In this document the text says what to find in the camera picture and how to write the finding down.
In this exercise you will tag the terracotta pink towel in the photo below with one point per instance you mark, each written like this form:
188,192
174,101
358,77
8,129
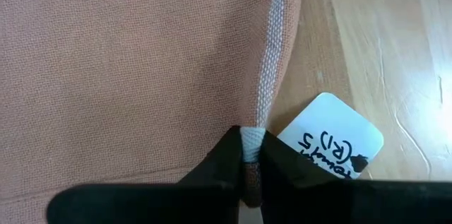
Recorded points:
123,75

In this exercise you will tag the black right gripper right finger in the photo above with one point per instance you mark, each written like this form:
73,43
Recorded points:
335,204

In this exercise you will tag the white handwritten towel tag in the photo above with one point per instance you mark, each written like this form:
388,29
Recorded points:
328,121

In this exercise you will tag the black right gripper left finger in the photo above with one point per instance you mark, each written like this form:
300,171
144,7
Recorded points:
159,204

